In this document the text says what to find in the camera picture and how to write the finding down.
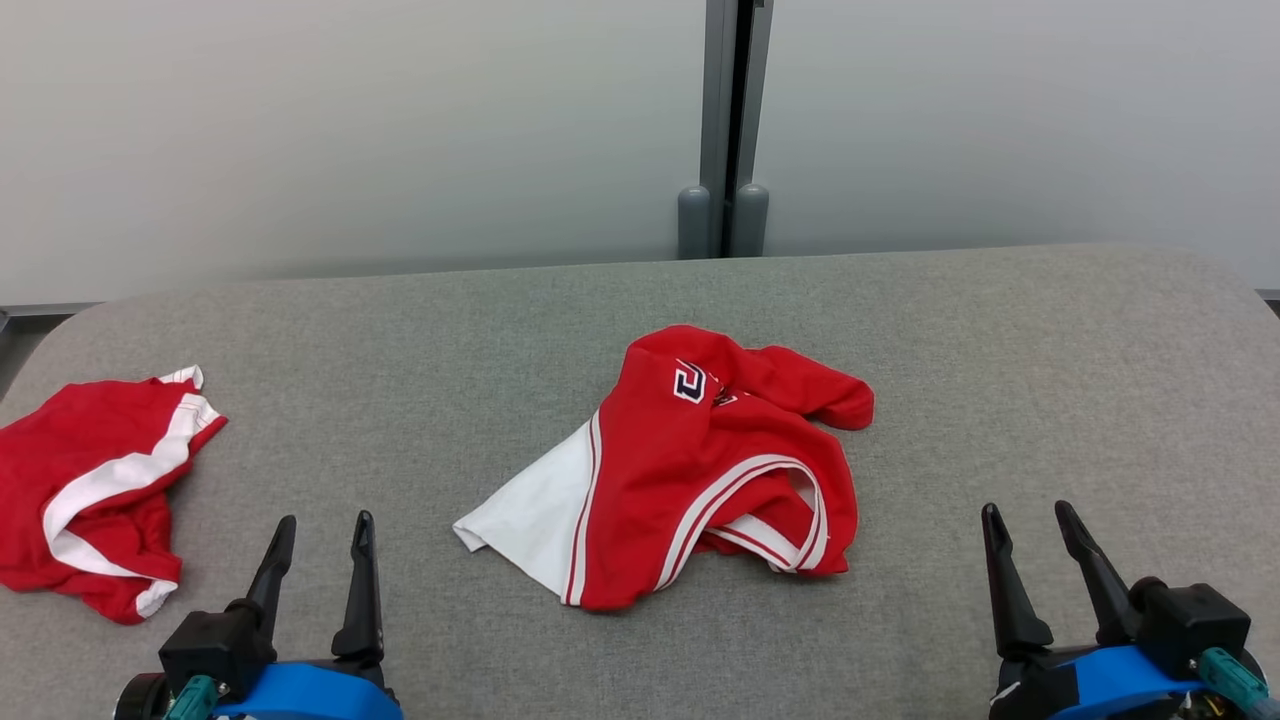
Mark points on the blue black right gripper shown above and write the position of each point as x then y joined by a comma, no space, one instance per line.
1110,685

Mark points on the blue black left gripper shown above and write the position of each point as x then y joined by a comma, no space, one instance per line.
300,692

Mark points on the red shorts with white stripe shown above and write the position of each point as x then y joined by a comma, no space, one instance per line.
70,450

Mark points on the red Bulls basketball jersey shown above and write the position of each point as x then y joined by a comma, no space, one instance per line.
680,480

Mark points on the grey fabric sofa surface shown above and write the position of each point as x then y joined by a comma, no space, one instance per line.
400,380

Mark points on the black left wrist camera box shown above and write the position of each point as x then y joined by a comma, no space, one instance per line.
210,645

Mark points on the green left camera connector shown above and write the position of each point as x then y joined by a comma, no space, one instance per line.
192,697

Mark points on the green camera connector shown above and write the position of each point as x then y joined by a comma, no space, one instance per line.
192,697
1230,678

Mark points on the green right camera connector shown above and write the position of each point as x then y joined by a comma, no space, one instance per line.
1230,678

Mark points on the grey cylindrical post cap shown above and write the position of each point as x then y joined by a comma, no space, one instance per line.
693,225
751,222

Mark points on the grey vertical partition post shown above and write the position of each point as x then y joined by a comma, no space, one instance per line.
718,90

